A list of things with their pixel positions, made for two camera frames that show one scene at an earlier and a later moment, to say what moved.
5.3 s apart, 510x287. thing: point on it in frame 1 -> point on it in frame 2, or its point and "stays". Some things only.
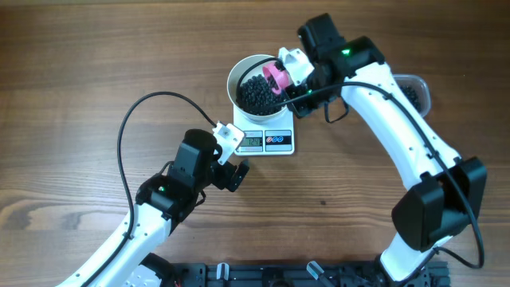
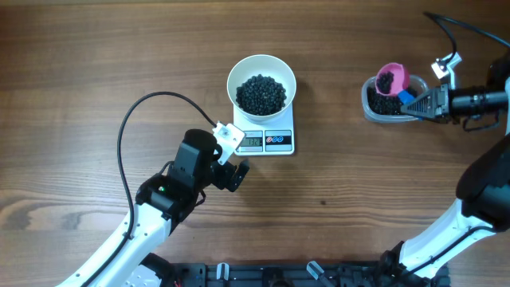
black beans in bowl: [255, 96] stays
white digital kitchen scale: [276, 137] stays
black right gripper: [296, 103] -> [439, 104]
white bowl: [252, 70] stays
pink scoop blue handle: [280, 77] -> [400, 83]
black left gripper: [229, 171] stays
